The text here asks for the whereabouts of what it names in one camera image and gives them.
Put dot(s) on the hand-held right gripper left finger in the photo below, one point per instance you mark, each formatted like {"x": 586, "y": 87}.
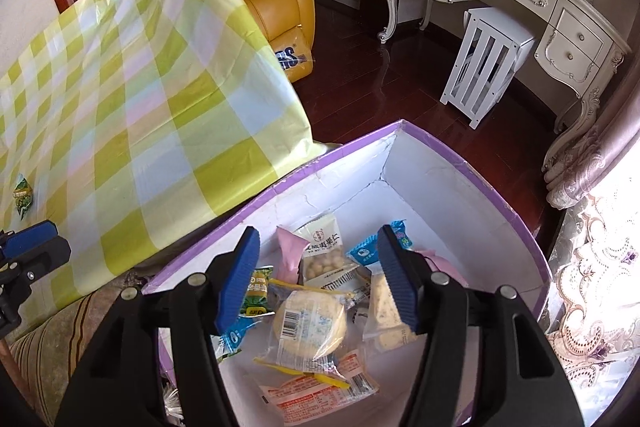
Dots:
{"x": 240, "y": 277}

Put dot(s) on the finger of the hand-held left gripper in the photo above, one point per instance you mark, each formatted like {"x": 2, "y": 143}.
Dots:
{"x": 30, "y": 239}

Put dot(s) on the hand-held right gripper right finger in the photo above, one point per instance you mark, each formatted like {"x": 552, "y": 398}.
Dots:
{"x": 397, "y": 277}

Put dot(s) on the clear seeded biscuit packet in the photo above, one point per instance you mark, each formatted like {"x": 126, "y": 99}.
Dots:
{"x": 385, "y": 307}

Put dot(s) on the blue and white snack packet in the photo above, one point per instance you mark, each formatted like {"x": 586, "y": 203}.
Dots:
{"x": 365, "y": 252}
{"x": 404, "y": 234}

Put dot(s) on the pink snack packet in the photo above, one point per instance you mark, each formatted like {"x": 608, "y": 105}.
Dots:
{"x": 290, "y": 252}
{"x": 445, "y": 264}

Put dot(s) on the white red-label nut packet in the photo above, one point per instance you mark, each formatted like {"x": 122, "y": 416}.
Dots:
{"x": 322, "y": 257}

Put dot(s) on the yellow-edged rice cracker packet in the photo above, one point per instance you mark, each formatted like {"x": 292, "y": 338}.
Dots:
{"x": 310, "y": 322}

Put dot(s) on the purple-rimmed white cardboard box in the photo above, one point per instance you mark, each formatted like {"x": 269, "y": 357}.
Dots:
{"x": 450, "y": 207}

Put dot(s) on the white and orange snack packet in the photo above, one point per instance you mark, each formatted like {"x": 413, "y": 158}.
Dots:
{"x": 320, "y": 397}

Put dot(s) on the striped sofa cushion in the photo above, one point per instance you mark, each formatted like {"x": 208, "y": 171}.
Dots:
{"x": 50, "y": 357}

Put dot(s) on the yellow-green checked tablecloth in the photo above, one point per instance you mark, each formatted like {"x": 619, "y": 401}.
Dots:
{"x": 150, "y": 107}

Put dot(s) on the embroidered lace curtain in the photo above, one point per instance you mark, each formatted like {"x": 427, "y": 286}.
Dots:
{"x": 600, "y": 282}

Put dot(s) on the white slatted stool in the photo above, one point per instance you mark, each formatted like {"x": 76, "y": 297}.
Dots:
{"x": 487, "y": 52}

